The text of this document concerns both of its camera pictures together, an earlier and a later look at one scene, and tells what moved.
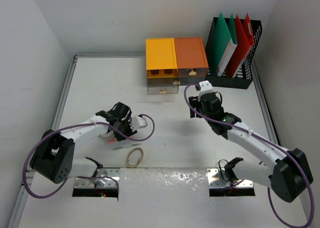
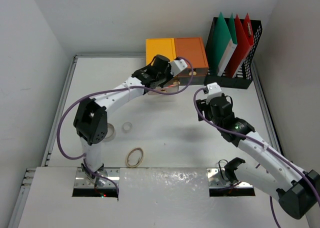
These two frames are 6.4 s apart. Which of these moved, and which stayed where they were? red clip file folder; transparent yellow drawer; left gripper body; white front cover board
Moved: left gripper body
Stayed: white front cover board; transparent yellow drawer; red clip file folder
